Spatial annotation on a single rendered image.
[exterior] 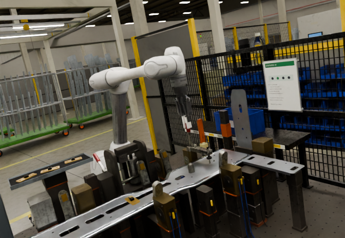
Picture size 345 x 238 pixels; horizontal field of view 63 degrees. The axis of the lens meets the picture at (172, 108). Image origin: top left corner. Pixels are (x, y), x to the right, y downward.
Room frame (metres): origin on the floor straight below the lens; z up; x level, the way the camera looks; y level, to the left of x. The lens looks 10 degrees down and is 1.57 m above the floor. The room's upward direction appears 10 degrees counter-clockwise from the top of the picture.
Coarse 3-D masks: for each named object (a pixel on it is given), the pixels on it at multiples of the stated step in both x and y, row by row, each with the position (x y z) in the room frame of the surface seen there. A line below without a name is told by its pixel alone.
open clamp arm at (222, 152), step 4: (220, 152) 1.22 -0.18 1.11; (224, 152) 1.21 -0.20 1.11; (220, 156) 1.21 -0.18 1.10; (224, 156) 1.21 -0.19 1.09; (220, 160) 1.22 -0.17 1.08; (224, 160) 1.22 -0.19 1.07; (220, 164) 1.22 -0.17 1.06; (224, 164) 1.22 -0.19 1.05; (220, 172) 1.23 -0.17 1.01; (220, 176) 1.23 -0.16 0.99
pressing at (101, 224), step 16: (208, 160) 1.44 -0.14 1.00; (240, 160) 1.37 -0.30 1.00; (176, 176) 1.30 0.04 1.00; (192, 176) 1.27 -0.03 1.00; (208, 176) 1.24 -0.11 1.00; (128, 192) 1.22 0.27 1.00; (144, 192) 1.20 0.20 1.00; (176, 192) 1.16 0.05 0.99; (96, 208) 1.13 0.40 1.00; (112, 208) 1.11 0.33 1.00; (128, 208) 1.08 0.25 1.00; (144, 208) 1.07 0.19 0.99; (64, 224) 1.04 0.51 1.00; (80, 224) 1.02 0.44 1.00; (96, 224) 1.00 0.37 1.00; (112, 224) 0.99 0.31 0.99
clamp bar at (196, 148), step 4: (192, 148) 1.48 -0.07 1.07; (196, 148) 1.45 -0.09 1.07; (200, 148) 1.44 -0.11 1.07; (204, 148) 1.43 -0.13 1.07; (208, 148) 1.40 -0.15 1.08; (200, 152) 1.42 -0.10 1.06; (204, 152) 1.39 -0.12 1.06; (208, 152) 1.38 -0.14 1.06; (212, 152) 1.39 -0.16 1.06; (208, 156) 1.39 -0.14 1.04
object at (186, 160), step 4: (184, 148) 1.56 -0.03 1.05; (184, 152) 1.53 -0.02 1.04; (188, 152) 1.50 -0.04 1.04; (192, 152) 1.50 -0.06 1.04; (196, 152) 1.52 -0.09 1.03; (184, 156) 1.53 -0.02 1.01; (188, 156) 1.50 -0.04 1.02; (192, 156) 1.50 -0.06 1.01; (196, 156) 1.51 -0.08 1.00; (184, 160) 1.54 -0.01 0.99; (188, 160) 1.50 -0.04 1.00; (192, 160) 1.50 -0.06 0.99
